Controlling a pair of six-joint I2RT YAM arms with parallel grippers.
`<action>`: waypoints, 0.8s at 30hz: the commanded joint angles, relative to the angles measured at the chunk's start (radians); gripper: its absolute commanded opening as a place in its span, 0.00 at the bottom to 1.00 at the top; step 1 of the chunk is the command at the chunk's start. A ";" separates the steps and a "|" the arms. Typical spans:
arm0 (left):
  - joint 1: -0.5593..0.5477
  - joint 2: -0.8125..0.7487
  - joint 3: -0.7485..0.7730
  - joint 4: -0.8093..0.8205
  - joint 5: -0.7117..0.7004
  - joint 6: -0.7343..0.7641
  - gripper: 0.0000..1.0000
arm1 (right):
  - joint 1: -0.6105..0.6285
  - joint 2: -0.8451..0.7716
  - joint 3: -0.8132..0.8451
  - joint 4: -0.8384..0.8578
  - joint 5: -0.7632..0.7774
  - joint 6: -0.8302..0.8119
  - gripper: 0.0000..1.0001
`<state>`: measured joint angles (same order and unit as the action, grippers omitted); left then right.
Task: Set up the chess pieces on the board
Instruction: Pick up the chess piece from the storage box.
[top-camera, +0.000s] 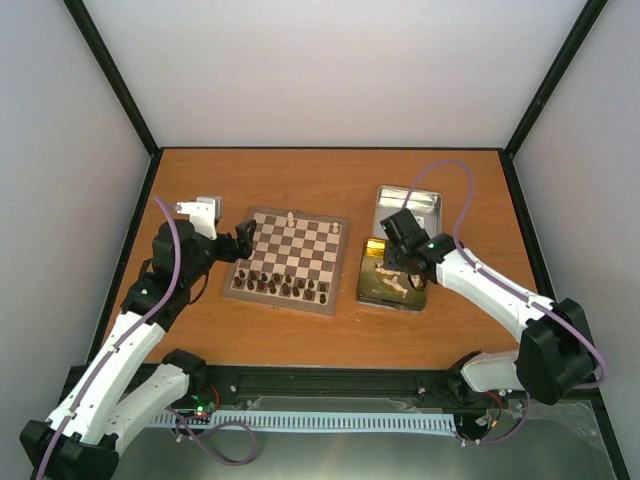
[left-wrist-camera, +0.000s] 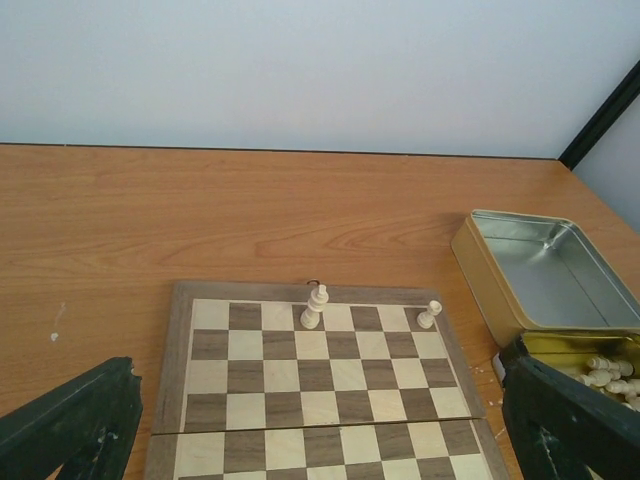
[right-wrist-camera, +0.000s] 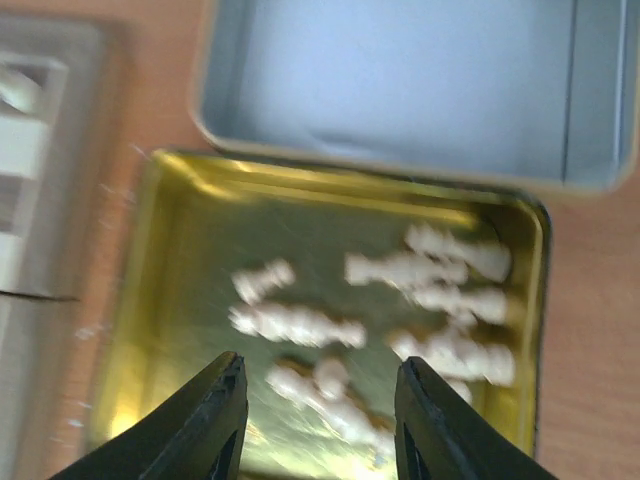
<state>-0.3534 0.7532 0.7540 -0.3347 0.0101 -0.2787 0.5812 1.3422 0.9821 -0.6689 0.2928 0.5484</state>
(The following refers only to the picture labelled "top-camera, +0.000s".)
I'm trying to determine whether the wooden chess board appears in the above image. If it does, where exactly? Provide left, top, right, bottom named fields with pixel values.
left=223, top=207, right=350, bottom=316

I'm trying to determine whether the green lit circuit board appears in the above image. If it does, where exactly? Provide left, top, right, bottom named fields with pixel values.
left=192, top=387, right=221, bottom=416

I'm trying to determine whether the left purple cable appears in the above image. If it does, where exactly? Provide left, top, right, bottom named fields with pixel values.
left=34, top=195, right=184, bottom=480

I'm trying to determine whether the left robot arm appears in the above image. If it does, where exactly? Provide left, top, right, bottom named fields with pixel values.
left=20, top=219, right=256, bottom=479

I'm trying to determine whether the black frame post left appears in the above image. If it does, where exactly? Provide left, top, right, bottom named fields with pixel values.
left=63, top=0, right=161, bottom=159

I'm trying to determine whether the black frame post right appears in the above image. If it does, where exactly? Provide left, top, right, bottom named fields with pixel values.
left=504, top=0, right=609, bottom=159

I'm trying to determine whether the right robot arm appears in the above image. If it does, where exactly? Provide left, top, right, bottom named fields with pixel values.
left=380, top=208, right=601, bottom=405

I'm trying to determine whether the gold tin box base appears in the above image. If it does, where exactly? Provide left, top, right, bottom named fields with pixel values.
left=356, top=238, right=427, bottom=312

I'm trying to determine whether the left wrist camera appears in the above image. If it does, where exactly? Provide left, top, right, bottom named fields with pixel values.
left=176, top=196, right=222, bottom=241

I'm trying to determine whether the purple cable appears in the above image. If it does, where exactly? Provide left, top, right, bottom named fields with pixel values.
left=399, top=159, right=609, bottom=446
left=34, top=195, right=184, bottom=480

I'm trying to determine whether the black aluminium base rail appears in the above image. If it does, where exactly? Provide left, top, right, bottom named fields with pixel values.
left=69, top=364, right=601, bottom=416

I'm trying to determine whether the silver tin lid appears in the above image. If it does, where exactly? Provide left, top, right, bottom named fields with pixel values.
left=372, top=185, right=442, bottom=239

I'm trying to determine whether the black frame post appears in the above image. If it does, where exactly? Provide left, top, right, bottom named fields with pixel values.
left=504, top=0, right=609, bottom=159
left=63, top=0, right=161, bottom=159

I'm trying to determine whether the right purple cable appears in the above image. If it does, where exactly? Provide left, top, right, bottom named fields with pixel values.
left=399, top=159, right=609, bottom=446

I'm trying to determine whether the light blue cable duct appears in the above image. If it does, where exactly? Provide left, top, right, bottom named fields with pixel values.
left=152, top=408, right=459, bottom=435

